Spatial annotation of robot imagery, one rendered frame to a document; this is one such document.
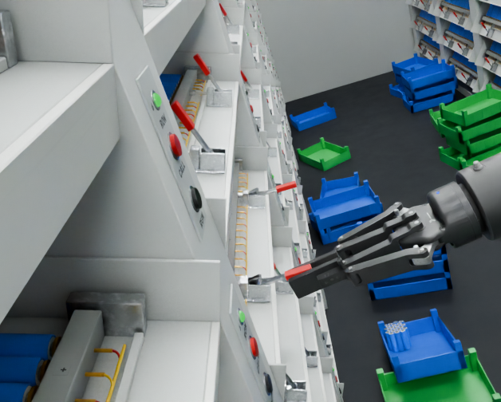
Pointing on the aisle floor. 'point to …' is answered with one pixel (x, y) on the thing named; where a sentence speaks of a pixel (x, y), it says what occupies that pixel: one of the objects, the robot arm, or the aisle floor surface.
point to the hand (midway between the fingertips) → (317, 273)
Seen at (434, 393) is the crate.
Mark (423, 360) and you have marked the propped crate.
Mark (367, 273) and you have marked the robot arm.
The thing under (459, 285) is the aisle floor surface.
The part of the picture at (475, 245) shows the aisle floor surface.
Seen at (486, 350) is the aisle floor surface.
